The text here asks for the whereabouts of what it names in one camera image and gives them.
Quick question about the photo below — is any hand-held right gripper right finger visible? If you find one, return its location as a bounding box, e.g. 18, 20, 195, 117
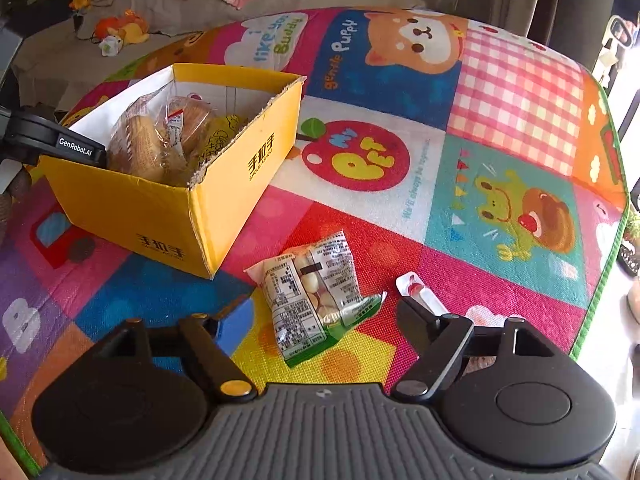
391, 299, 571, 402

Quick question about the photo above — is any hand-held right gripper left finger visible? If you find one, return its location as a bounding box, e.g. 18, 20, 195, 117
107, 296, 257, 404

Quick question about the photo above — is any small white red sachet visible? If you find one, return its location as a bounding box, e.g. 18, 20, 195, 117
395, 271, 453, 318

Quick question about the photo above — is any white candy packet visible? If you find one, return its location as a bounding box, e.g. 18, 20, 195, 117
244, 230, 388, 368

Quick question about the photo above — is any clear biscuit packet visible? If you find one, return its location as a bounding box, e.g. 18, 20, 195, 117
106, 100, 173, 183

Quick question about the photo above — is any yellow cardboard box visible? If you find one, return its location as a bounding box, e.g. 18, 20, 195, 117
37, 62, 307, 279

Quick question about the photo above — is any clear bread packet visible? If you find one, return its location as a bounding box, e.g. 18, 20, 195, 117
162, 94, 221, 186

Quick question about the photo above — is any yellow snack packet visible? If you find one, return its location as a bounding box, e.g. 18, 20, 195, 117
192, 114, 251, 176

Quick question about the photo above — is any orange stuffed toy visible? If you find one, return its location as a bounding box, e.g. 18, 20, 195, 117
95, 9, 151, 57

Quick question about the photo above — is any colourful printed play mat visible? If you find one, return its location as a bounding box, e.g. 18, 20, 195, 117
0, 6, 631, 480

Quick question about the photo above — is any grey curtain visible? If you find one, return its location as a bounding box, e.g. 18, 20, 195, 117
542, 0, 623, 71

